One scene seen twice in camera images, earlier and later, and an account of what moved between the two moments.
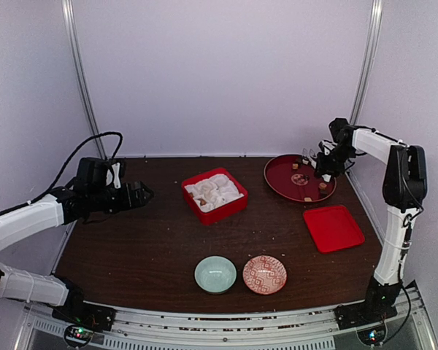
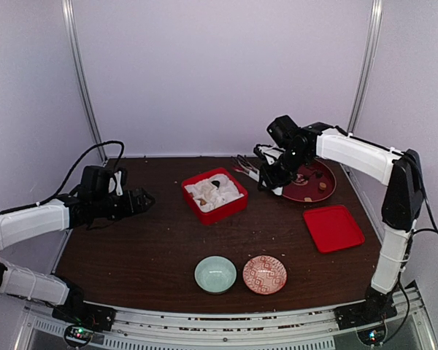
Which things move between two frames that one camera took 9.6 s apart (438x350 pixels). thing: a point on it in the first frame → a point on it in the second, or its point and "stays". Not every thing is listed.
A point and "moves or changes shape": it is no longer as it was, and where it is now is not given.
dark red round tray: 291,178 stays
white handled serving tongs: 309,156 moves or changes shape
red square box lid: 333,228 stays
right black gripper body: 334,162 → 285,170
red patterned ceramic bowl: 265,274 stays
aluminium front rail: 408,327 stays
